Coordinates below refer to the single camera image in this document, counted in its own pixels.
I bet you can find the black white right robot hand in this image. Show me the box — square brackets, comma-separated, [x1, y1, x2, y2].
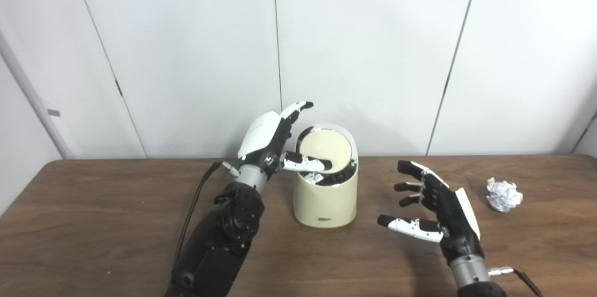
[377, 160, 485, 267]

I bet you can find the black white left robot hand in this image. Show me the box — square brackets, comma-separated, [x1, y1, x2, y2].
[237, 101, 333, 179]

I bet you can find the white paper ball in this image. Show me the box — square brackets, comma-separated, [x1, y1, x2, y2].
[486, 177, 523, 213]

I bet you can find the round cream bin lid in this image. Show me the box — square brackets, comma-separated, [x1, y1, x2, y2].
[298, 129, 353, 174]

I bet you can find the cream-colored desktop trash bin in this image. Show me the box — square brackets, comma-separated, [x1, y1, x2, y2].
[293, 124, 359, 228]

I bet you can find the black bin liner bag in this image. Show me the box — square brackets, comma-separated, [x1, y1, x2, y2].
[298, 162, 357, 187]

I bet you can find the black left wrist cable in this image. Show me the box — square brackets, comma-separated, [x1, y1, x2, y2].
[173, 161, 240, 269]

